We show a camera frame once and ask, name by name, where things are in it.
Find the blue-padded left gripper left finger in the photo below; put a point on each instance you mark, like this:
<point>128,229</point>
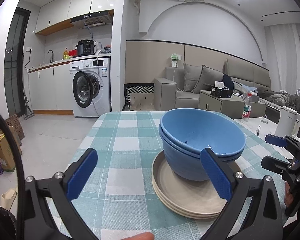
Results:
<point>62,188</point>

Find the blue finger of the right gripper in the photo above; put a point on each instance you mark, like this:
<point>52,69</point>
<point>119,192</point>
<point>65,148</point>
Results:
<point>275,140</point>

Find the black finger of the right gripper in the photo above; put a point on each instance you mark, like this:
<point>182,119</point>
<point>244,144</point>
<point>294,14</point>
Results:
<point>275,165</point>

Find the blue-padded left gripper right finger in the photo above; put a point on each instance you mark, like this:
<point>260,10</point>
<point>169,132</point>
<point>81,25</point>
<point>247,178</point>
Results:
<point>263,219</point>

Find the large cream plate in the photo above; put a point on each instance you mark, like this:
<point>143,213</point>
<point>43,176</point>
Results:
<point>193,199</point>

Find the light blue bowl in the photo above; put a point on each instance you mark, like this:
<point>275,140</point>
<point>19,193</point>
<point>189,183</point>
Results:
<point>177,122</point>

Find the white kitchen counter cabinets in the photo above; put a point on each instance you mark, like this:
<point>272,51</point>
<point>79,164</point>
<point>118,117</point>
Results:
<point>51,90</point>

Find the kitchen faucet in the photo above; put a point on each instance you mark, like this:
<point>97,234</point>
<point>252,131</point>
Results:
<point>52,55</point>

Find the operator thumb tip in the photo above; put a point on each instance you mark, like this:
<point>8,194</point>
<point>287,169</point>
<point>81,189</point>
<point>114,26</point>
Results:
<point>141,236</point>

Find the white electric kettle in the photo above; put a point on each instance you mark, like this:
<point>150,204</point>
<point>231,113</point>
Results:
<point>289,123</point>

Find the plastic water bottle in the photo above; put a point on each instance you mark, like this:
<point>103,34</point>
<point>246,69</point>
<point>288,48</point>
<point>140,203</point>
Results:
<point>247,107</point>

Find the grey side cabinet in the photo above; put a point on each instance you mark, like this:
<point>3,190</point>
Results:
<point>232,107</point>

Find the black box on cabinet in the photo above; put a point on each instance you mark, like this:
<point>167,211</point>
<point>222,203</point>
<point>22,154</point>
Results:
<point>223,92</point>

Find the cardboard box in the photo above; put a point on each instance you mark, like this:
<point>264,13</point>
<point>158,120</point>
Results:
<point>7,163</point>

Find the teal plaid tablecloth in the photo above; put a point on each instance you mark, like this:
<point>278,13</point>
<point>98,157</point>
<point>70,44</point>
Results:
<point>118,200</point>

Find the grey sofa cushion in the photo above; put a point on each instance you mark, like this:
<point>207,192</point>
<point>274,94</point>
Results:
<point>207,79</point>
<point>191,76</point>

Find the grey sofa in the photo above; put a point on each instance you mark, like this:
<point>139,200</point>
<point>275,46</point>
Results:
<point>180,87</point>

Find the patterned folded mat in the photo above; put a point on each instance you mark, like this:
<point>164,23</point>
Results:
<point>139,97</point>

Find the white washing machine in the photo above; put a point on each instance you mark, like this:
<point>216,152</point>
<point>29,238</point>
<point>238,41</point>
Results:
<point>91,87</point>

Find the yellow oil bottle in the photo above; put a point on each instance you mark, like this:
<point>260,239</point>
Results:
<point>65,54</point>

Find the black pressure cooker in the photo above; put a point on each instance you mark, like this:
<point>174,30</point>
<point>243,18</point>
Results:
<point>85,47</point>

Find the range hood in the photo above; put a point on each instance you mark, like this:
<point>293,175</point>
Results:
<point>93,19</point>

